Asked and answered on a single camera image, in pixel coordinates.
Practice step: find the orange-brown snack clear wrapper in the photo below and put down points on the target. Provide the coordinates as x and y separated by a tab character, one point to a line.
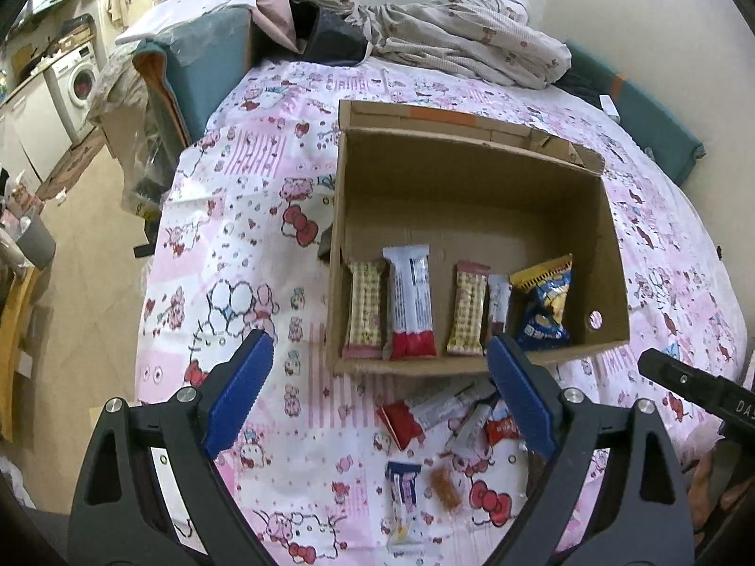
445	486

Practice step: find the yellow blue chip bag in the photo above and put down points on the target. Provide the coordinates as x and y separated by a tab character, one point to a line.
545	312

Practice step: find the crumpled floral quilt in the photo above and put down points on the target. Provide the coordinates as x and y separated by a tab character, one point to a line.
472	41

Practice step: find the grey trash bin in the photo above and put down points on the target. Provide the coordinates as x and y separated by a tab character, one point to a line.
35	242

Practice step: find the red white snack bar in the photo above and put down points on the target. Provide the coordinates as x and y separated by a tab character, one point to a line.
410	300
404	424

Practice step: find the teal padded panel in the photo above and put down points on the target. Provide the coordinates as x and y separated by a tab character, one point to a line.
206	65

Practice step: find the teal headboard pad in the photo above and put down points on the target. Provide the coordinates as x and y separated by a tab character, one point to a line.
643	112

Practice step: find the beige patterned snack bar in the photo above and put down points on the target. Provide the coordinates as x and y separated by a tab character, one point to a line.
365	309
469	306

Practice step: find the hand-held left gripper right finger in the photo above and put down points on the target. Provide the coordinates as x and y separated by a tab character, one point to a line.
522	401

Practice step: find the white flat board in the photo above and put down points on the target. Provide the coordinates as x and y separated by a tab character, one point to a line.
183	12

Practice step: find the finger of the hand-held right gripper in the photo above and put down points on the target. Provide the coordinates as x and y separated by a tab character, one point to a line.
672	374

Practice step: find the yellow stool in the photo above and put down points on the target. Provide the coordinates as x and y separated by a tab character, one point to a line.
15	330

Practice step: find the brown cardboard box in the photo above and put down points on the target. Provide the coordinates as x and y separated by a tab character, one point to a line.
460	212

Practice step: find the pink cartoon bed sheet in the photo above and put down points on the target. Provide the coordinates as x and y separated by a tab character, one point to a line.
248	236

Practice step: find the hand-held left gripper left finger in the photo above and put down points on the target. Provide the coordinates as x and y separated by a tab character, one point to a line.
242	392

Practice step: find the small white object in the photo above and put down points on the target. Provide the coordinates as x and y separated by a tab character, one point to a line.
610	107

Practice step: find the white kitchen cabinet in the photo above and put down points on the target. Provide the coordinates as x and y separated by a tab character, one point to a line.
35	129

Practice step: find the plastic-wrapped pile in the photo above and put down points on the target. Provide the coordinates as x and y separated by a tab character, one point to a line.
127	94

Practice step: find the white washing machine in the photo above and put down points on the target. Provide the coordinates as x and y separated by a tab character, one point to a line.
76	88

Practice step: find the brown floor rug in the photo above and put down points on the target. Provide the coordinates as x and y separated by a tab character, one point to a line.
76	165

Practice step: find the blue white snack wrapper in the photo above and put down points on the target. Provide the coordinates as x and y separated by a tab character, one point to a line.
404	501

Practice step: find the dark grey cloth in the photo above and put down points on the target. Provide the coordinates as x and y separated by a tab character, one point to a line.
47	542

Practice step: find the hanging white towel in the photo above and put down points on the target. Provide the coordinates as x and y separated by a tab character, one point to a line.
118	0

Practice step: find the pink cloth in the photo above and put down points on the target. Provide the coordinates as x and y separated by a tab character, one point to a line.
274	17

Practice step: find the small red white packet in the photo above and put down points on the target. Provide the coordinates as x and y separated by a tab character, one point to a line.
498	300

